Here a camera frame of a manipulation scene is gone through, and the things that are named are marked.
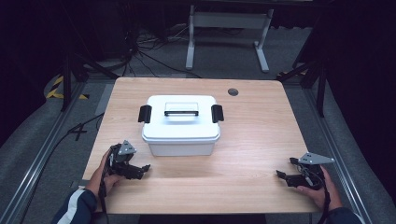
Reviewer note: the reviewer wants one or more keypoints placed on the yellow black hazard tape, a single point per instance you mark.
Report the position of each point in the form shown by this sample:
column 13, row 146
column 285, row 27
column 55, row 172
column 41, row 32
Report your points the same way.
column 54, row 90

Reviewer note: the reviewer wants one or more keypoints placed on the white metal stand frame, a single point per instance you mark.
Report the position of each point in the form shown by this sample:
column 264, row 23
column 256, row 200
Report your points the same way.
column 229, row 20

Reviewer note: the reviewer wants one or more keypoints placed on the person's left hand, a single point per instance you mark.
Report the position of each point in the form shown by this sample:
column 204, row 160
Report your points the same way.
column 106, row 182

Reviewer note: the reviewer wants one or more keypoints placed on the person's right hand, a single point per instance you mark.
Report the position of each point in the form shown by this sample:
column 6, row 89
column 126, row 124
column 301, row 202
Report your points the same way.
column 325, row 196

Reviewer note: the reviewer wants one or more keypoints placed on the black tripod stand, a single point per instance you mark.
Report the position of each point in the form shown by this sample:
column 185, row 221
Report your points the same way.
column 67, row 81
column 320, row 84

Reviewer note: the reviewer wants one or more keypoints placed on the white lidded storage box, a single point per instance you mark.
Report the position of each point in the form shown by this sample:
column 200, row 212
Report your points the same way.
column 180, row 129

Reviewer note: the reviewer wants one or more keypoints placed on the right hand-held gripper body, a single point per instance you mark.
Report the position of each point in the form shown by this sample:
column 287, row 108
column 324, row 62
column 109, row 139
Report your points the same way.
column 311, row 174

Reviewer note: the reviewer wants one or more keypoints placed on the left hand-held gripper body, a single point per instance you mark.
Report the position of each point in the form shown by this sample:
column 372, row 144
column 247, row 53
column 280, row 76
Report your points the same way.
column 120, row 155

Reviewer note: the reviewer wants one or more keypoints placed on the aluminium floor rail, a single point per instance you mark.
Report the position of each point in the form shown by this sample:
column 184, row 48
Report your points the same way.
column 37, row 161
column 337, row 155

